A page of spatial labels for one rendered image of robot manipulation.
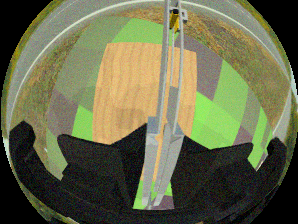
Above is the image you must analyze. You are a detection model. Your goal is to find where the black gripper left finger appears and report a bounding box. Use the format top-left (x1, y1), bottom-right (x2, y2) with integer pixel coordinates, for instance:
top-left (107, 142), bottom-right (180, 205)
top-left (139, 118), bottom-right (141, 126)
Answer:
top-left (57, 123), bottom-right (146, 208)

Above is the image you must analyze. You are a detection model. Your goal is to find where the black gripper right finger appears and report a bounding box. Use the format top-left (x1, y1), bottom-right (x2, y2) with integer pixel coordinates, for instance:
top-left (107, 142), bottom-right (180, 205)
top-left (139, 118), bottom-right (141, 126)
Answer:
top-left (170, 136), bottom-right (254, 209)

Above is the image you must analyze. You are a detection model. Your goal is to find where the light wooden board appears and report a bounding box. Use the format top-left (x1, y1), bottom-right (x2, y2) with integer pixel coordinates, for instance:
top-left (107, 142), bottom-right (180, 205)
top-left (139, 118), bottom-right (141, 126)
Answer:
top-left (92, 41), bottom-right (197, 181)

